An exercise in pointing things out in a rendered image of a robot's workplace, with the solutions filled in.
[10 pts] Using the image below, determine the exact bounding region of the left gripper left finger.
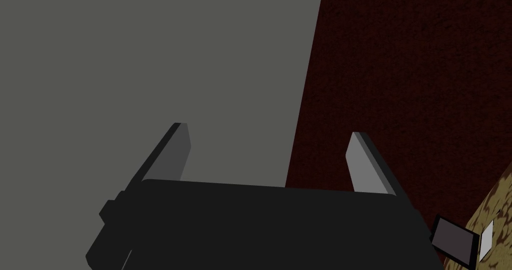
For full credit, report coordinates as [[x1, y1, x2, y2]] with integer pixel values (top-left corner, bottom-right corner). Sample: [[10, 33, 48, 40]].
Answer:
[[125, 122, 192, 192]]

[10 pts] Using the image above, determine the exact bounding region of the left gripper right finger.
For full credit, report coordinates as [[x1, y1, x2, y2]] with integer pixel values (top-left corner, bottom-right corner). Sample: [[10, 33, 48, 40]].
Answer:
[[345, 132, 401, 197]]

